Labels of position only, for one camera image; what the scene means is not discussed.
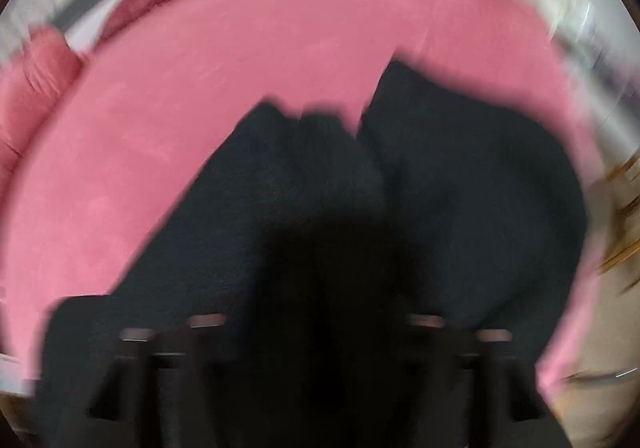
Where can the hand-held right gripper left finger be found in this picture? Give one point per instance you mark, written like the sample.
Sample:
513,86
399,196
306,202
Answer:
165,378

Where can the yellow wooden furniture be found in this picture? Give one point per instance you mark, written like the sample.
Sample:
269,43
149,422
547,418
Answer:
622,228

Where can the black knit garment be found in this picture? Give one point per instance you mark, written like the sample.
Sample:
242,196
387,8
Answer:
300,178

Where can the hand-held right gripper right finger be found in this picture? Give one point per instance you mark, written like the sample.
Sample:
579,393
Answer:
470,378

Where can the pink bed blanket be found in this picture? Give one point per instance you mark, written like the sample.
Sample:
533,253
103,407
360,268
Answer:
200,78

